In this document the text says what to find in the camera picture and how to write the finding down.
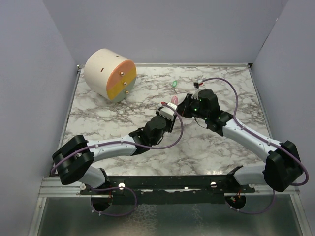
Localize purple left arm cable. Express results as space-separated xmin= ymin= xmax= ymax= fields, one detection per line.
xmin=51 ymin=102 xmax=184 ymax=177

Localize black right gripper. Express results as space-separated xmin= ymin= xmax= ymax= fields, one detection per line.
xmin=176 ymin=94 xmax=209 ymax=120

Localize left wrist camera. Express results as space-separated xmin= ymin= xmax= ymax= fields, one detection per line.
xmin=157 ymin=102 xmax=178 ymax=120

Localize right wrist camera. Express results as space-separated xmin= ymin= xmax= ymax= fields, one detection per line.
xmin=192 ymin=80 xmax=203 ymax=99

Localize green key tag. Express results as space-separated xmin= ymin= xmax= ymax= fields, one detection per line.
xmin=172 ymin=80 xmax=178 ymax=87

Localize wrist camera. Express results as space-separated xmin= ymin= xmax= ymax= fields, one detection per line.
xmin=192 ymin=80 xmax=203 ymax=99
xmin=157 ymin=102 xmax=178 ymax=120

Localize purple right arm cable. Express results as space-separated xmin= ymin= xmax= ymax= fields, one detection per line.
xmin=196 ymin=77 xmax=310 ymax=214

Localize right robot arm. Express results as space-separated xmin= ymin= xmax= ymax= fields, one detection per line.
xmin=178 ymin=89 xmax=304 ymax=192

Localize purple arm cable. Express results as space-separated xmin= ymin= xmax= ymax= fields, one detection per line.
xmin=51 ymin=102 xmax=184 ymax=177
xmin=196 ymin=77 xmax=310 ymax=214

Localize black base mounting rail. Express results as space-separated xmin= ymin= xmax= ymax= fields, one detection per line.
xmin=80 ymin=174 xmax=254 ymax=205

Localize round key holder drum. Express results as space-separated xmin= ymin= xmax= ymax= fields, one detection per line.
xmin=84 ymin=49 xmax=137 ymax=103

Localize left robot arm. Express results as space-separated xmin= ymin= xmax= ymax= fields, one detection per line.
xmin=51 ymin=115 xmax=177 ymax=194

